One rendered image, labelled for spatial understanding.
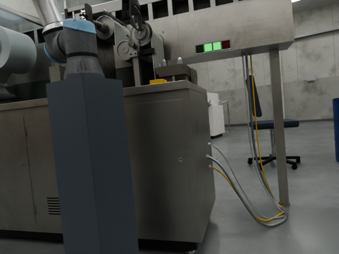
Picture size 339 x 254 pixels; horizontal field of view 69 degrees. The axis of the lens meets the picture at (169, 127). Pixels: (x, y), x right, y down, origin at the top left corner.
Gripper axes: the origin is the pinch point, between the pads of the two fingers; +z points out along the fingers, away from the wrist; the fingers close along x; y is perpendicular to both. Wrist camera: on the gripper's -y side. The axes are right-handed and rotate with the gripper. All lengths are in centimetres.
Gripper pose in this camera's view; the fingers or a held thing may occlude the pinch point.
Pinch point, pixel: (137, 28)
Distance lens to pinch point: 158.2
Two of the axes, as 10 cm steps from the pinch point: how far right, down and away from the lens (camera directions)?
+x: -9.5, 0.7, 2.9
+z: 2.8, 5.8, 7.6
